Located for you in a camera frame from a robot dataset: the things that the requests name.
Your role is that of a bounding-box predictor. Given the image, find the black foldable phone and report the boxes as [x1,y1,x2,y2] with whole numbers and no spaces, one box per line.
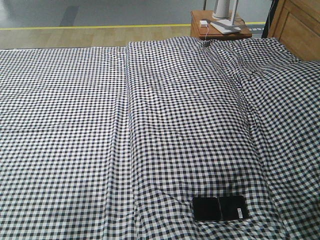
[192,195,250,222]

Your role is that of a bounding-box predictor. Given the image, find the checkered bed sheet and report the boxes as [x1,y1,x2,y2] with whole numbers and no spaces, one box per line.
[0,47,137,240]

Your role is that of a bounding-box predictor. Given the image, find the white desk lamp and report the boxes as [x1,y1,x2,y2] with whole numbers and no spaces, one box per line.
[210,0,241,35]

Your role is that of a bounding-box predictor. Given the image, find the checkered quilt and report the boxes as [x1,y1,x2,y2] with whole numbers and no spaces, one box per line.
[125,37,320,240]

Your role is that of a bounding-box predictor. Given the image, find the wooden nightstand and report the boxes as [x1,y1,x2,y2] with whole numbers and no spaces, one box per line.
[190,10,252,41]

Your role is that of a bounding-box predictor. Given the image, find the white charger adapter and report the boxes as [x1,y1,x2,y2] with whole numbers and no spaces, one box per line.
[199,20,208,28]

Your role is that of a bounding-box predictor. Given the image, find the wooden headboard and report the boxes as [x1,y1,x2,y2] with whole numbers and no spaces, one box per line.
[268,0,320,61]

